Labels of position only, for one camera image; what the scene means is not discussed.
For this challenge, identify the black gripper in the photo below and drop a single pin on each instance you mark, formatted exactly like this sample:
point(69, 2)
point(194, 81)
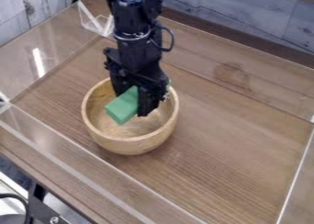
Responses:
point(133, 64)

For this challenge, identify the green rectangular block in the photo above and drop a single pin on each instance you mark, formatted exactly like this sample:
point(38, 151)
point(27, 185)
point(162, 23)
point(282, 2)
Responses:
point(122, 109)

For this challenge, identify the wooden bowl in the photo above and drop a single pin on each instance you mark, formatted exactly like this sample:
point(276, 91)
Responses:
point(131, 139)

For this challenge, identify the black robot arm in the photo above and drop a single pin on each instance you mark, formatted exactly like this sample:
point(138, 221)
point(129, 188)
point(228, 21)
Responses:
point(135, 17)

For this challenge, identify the clear acrylic barrier wall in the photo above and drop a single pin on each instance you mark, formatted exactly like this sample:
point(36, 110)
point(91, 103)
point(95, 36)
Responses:
point(234, 157)

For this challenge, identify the clear acrylic corner bracket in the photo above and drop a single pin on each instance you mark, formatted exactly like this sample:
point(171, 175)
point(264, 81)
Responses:
point(99, 24)

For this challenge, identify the black stand with cable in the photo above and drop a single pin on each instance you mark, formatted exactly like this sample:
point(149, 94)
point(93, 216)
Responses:
point(36, 212)

